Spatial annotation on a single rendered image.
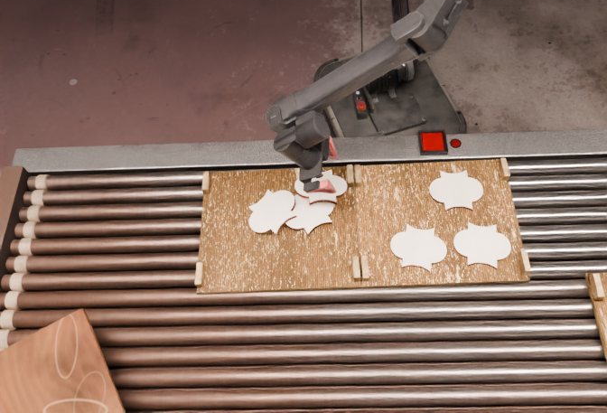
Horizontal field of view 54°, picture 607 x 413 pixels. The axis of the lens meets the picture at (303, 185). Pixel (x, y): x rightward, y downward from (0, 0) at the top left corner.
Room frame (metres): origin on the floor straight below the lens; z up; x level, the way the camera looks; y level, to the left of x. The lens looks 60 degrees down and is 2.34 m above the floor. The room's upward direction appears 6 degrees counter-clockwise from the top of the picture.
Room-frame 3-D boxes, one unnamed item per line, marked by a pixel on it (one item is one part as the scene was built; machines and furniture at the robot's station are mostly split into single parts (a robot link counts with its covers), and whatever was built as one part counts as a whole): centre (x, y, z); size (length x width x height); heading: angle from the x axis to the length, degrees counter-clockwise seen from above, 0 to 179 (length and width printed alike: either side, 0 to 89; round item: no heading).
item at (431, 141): (0.92, -0.37, 0.92); 0.06 x 0.06 x 0.01; 85
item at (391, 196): (0.67, -0.33, 0.93); 0.41 x 0.35 x 0.02; 86
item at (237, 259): (0.70, 0.08, 0.93); 0.41 x 0.35 x 0.02; 86
